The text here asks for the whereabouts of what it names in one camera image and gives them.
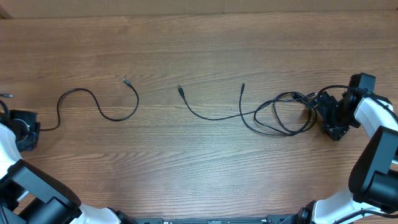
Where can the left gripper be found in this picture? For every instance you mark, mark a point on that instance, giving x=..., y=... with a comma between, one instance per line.
x=31, y=116

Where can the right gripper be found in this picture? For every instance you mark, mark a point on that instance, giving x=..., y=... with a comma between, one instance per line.
x=337, y=130

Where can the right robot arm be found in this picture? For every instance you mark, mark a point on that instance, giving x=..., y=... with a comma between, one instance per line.
x=372, y=185

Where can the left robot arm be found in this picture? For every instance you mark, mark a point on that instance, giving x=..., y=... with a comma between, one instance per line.
x=29, y=195

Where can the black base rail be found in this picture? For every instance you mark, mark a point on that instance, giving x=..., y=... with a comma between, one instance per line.
x=270, y=219

